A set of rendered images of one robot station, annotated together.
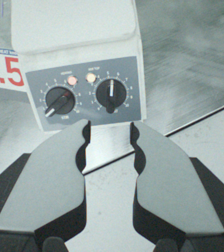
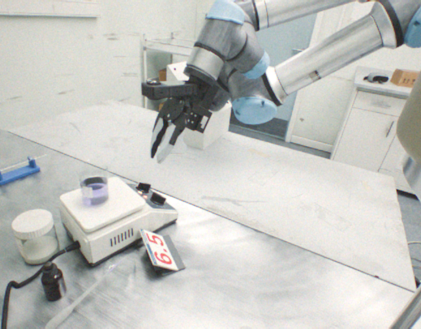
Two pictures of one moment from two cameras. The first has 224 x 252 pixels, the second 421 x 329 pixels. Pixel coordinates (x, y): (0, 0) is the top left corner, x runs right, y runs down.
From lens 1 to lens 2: 58 cm
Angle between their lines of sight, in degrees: 64
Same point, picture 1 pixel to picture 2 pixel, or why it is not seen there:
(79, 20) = (119, 189)
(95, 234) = (209, 188)
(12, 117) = (183, 241)
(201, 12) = not seen: hidden behind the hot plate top
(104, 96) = (145, 190)
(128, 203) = (186, 185)
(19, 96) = (168, 241)
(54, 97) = (156, 201)
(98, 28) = (119, 183)
